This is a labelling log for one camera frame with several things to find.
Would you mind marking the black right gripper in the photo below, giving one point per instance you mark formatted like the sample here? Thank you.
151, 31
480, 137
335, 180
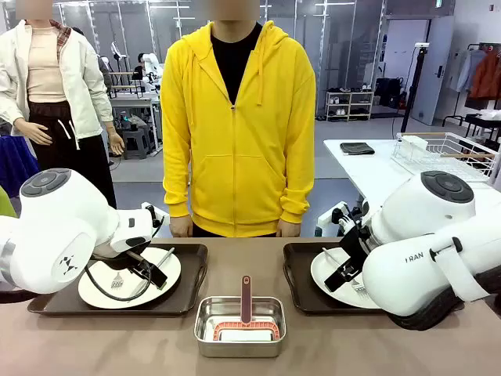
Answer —
354, 250

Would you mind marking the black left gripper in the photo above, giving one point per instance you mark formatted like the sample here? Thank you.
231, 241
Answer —
139, 261

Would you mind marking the dark brown serving tray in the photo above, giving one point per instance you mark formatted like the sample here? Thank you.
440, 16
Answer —
188, 297
301, 290

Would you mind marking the round white plate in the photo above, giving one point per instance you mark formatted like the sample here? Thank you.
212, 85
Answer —
344, 298
102, 291

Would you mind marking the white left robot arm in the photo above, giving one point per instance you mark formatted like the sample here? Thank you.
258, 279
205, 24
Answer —
58, 219

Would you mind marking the left forearm yellow sleeve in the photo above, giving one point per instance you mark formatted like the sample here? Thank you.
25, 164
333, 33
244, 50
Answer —
297, 188

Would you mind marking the right forearm yellow sleeve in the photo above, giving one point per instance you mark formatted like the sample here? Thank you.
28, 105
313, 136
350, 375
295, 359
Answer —
176, 184

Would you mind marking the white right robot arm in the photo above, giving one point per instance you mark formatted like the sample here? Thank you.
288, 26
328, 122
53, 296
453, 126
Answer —
411, 270

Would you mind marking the person's right hand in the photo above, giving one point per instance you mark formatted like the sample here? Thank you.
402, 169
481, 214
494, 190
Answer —
181, 228

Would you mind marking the person's left hand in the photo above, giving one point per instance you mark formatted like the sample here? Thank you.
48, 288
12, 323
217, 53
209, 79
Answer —
287, 229

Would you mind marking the silver fork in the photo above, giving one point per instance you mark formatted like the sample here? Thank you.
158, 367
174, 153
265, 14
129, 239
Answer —
117, 280
359, 289

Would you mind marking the silver table knife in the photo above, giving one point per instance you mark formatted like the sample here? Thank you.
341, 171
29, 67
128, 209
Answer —
332, 255
166, 256

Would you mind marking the rectangular steel container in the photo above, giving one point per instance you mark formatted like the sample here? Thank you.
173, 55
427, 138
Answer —
203, 333

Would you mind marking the white side table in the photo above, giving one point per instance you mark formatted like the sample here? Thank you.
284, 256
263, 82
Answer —
372, 164

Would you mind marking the folded black cloth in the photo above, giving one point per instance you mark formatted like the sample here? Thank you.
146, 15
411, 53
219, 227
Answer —
357, 148

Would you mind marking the grey step stool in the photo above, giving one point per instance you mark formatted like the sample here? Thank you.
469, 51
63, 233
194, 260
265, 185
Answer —
137, 145

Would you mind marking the person in yellow hoodie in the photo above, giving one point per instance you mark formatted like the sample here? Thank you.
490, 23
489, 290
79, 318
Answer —
235, 156

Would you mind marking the green garment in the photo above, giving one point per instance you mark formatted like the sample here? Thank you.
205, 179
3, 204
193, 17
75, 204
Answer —
4, 203

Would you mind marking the white shoe rack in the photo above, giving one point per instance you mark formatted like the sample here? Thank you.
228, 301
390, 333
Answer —
349, 102

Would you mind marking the white lab rack table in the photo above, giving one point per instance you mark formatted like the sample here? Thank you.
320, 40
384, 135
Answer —
133, 102

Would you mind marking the black bag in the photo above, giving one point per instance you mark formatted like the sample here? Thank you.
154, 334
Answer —
389, 92

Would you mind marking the black clothes rack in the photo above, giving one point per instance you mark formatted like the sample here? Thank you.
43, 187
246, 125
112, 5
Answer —
450, 117

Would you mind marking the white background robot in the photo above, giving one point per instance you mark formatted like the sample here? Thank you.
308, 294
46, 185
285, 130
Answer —
150, 66

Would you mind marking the black tripod stand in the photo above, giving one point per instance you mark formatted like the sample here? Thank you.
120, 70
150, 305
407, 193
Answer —
415, 78

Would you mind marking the mannequin in white jacket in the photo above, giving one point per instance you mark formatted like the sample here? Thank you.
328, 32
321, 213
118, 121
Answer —
78, 78

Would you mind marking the white door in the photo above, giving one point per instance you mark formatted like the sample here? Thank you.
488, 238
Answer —
434, 78

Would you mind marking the pale grey hanging shirt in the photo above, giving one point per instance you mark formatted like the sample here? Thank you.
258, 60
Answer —
466, 66

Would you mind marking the orange jacket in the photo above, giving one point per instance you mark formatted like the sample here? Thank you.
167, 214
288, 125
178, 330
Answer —
487, 74

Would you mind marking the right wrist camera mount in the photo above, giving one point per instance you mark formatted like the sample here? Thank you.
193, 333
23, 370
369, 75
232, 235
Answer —
342, 219

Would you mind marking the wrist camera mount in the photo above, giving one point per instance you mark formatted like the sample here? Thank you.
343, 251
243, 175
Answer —
148, 208
342, 219

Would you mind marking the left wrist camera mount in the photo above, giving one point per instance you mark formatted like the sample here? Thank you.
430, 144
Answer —
148, 208

